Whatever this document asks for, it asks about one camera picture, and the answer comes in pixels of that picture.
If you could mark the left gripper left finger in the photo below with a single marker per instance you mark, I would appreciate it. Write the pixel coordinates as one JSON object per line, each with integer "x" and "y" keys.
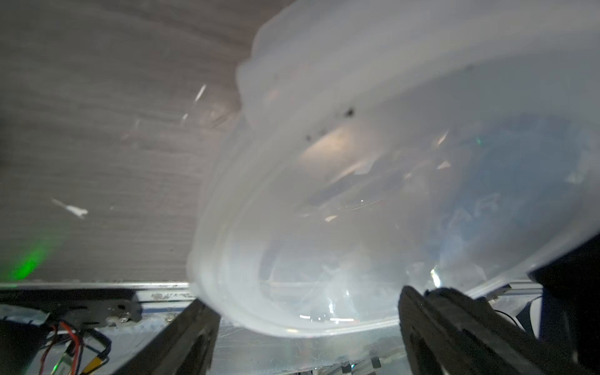
{"x": 185, "y": 346}

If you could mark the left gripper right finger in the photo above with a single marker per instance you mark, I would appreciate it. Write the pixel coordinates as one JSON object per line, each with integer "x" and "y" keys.
{"x": 445, "y": 331}

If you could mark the round clear lunch box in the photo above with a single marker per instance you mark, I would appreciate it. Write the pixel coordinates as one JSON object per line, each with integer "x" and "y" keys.
{"x": 390, "y": 143}

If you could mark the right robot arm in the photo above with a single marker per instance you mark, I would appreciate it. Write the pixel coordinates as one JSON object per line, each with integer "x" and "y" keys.
{"x": 570, "y": 304}

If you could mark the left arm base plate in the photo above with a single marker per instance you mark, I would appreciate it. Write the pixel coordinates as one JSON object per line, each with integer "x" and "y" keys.
{"x": 80, "y": 308}

